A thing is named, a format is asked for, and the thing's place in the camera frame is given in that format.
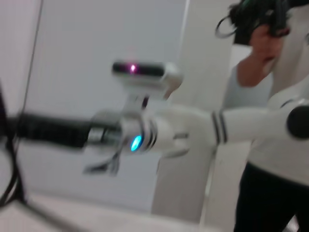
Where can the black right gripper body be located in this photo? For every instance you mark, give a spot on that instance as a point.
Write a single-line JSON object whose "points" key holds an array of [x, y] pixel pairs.
{"points": [[53, 130]]}

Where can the person's bare forearm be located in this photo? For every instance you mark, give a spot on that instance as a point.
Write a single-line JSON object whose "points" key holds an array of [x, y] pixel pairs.
{"points": [[256, 65]]}

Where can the person's hand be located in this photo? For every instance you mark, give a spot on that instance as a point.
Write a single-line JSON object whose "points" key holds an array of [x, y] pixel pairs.
{"points": [[264, 38]]}

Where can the person in white shirt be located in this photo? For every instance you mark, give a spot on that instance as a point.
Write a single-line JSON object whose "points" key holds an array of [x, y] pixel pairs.
{"points": [[251, 96]]}

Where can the black handheld controller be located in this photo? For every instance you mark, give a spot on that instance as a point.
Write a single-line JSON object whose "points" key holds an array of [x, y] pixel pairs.
{"points": [[243, 31]]}

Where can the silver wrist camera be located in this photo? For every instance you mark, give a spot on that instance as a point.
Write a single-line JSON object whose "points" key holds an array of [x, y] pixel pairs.
{"points": [[142, 70]]}

